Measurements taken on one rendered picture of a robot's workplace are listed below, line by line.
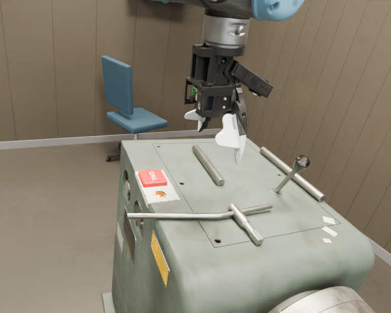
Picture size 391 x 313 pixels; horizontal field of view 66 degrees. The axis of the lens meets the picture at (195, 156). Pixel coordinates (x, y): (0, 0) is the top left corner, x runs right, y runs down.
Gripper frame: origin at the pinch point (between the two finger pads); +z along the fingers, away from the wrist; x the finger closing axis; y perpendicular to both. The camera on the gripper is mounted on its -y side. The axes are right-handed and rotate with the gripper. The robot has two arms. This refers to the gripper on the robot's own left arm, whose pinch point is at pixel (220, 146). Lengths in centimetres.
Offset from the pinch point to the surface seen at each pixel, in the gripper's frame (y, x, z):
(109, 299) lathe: 18, -36, 86
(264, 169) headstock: -26.1, -11.5, 18.0
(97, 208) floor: -1, -163, 141
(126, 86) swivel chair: -48, -226, 58
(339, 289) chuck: -12.5, 26.8, 19.2
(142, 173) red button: 11.1, -15.7, 13.5
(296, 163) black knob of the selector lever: -16.8, 6.3, 4.0
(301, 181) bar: -30.2, -0.9, 16.8
